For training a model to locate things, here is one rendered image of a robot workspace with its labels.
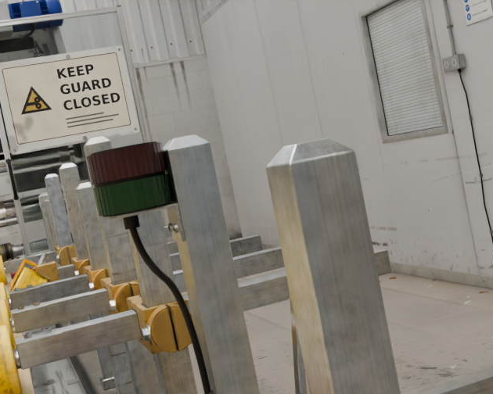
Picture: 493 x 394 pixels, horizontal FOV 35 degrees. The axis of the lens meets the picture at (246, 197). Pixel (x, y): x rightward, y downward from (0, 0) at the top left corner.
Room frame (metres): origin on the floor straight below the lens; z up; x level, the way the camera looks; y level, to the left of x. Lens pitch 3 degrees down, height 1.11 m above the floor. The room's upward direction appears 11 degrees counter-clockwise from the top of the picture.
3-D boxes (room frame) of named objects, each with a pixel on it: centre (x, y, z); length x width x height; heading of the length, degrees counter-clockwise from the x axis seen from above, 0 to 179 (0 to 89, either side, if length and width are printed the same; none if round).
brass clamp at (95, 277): (1.36, 0.28, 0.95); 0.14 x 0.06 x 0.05; 18
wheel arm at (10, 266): (2.11, 0.46, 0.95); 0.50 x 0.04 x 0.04; 108
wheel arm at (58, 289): (1.39, 0.23, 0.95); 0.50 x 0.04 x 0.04; 108
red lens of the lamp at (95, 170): (0.61, 0.09, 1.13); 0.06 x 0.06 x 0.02
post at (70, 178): (1.58, 0.35, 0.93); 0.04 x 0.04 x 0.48; 18
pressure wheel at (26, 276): (1.58, 0.48, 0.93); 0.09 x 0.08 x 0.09; 108
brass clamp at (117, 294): (1.12, 0.20, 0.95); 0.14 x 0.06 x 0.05; 18
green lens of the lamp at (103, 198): (0.61, 0.09, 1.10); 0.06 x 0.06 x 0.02
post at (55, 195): (2.05, 0.50, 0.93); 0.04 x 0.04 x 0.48; 18
